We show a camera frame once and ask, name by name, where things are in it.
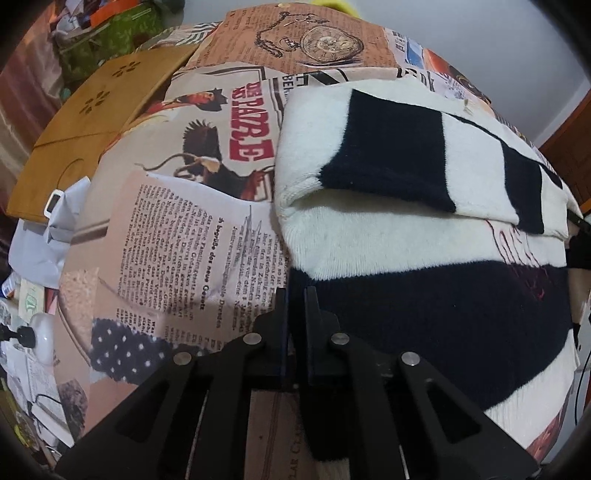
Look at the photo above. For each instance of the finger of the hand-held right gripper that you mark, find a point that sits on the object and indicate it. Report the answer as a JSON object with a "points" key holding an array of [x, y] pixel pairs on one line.
{"points": [[581, 251]]}

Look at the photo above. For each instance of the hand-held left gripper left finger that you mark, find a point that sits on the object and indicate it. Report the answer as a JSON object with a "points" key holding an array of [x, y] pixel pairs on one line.
{"points": [[282, 341]]}

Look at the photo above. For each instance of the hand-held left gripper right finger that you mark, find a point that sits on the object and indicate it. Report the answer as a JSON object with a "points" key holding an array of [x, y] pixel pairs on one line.
{"points": [[311, 341]]}

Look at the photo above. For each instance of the black and white striped sweater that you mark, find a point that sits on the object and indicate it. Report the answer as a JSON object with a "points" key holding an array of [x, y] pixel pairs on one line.
{"points": [[392, 240]]}

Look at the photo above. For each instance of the brown wooden door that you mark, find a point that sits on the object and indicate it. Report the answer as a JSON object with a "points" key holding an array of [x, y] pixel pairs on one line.
{"points": [[572, 147]]}

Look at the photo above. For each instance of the newspaper print blanket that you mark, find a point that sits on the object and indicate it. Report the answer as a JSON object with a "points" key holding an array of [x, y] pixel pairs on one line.
{"points": [[184, 221]]}

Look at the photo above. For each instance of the white rounded container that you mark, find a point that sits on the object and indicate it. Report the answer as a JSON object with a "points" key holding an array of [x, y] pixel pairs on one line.
{"points": [[44, 339]]}

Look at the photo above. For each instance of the white plastic bag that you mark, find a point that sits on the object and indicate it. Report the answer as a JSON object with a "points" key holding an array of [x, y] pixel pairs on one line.
{"points": [[41, 249]]}

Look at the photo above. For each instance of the pile of papers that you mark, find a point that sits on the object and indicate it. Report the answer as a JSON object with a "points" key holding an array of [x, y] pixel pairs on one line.
{"points": [[27, 406]]}

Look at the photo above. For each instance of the small white device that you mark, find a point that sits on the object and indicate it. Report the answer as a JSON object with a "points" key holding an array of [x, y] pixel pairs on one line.
{"points": [[54, 203]]}

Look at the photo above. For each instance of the tan wooden folding board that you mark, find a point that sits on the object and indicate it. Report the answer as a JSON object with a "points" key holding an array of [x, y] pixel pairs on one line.
{"points": [[83, 138]]}

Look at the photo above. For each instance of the pocket watch print pillow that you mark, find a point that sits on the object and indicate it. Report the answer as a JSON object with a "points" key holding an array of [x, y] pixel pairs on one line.
{"points": [[277, 32]]}

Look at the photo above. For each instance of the green patterned bag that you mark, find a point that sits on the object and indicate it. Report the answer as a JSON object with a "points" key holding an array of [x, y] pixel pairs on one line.
{"points": [[106, 41]]}

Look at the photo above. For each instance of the pink curtain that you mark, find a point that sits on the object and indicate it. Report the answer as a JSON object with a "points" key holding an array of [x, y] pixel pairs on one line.
{"points": [[23, 106]]}

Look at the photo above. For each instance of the orange box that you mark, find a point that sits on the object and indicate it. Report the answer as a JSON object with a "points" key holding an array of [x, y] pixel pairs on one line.
{"points": [[113, 11]]}

